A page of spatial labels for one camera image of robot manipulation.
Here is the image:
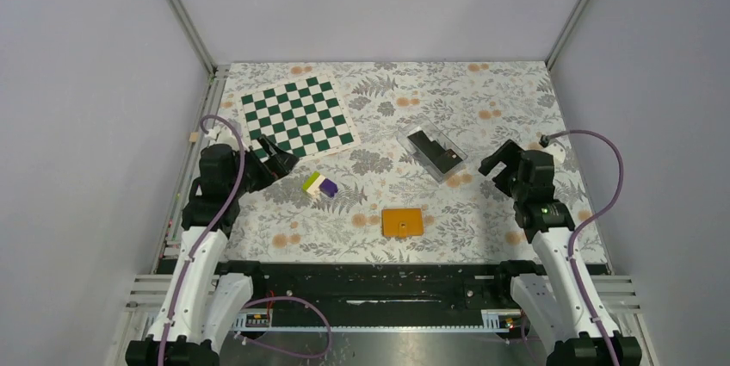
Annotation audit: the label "green white purple toy blocks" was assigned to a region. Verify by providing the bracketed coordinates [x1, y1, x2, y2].
[302, 171, 339, 198]

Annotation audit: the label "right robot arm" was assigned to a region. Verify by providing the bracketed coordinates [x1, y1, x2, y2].
[479, 140, 643, 365]

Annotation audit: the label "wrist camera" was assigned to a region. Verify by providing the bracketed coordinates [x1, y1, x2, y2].
[205, 121, 241, 151]
[539, 135, 567, 164]

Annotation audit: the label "left aluminium frame post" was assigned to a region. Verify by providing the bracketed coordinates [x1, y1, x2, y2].
[165, 0, 218, 75]

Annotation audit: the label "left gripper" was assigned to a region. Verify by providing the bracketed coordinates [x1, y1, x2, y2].
[229, 134, 299, 196]

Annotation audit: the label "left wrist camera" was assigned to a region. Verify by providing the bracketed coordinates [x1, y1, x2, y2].
[205, 121, 241, 151]

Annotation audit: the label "floral patterned table mat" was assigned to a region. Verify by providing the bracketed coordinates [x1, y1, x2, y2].
[218, 61, 565, 264]

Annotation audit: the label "aluminium frame post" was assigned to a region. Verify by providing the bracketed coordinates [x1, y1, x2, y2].
[165, 0, 218, 75]
[545, 0, 591, 71]

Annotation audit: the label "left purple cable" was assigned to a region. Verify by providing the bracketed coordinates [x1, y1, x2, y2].
[157, 115, 333, 366]

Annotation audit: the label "right aluminium frame post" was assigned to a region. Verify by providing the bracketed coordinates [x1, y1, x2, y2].
[545, 0, 591, 71]

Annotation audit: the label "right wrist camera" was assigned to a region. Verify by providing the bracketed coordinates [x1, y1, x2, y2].
[539, 135, 567, 164]

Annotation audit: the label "purple cable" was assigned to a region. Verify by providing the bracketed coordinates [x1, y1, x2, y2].
[157, 115, 333, 366]
[538, 129, 626, 366]

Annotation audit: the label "orange leather card holder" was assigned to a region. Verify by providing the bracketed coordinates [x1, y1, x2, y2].
[381, 208, 424, 239]

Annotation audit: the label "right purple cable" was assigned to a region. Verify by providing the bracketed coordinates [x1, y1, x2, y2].
[538, 129, 626, 366]

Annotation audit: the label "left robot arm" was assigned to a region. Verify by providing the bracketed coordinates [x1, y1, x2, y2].
[125, 137, 299, 365]

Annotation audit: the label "green white chessboard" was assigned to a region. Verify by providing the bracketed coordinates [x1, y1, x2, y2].
[238, 74, 361, 159]

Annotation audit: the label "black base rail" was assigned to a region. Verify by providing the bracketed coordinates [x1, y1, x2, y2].
[215, 260, 546, 328]

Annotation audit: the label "clear plastic card box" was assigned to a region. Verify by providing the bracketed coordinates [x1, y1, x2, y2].
[397, 124, 468, 183]

